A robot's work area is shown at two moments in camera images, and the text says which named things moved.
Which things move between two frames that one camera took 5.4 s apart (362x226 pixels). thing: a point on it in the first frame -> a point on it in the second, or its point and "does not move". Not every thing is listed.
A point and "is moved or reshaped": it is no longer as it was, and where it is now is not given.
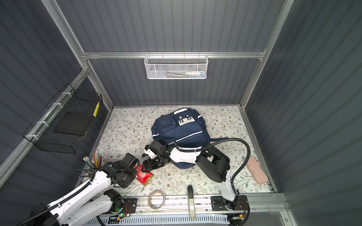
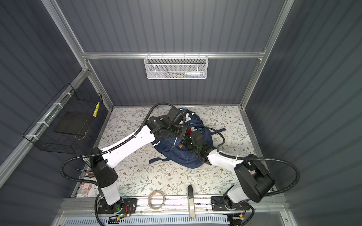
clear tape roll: (149, 197) does not move
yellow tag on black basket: (96, 109) does not move
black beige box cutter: (190, 194) does not move
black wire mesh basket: (60, 127) does not move
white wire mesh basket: (176, 67) does not move
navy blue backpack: (185, 128) is moved or reshaped
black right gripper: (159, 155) -> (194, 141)
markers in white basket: (184, 75) does not move
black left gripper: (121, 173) -> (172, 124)
